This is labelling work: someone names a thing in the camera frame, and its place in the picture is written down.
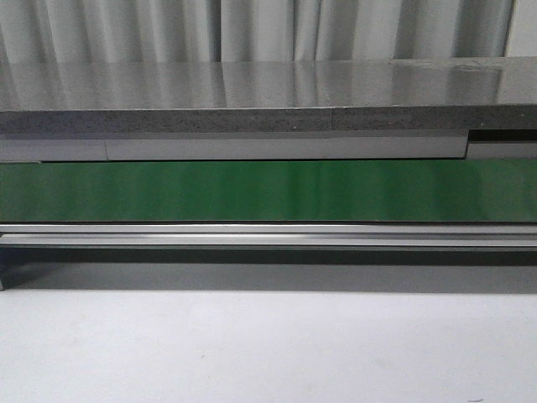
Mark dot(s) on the grey stone counter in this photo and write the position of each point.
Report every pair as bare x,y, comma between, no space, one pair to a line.
469,108

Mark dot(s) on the green belt conveyor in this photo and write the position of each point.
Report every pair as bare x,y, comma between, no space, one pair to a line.
411,192

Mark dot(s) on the white curtain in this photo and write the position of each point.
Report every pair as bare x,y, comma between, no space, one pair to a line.
163,31

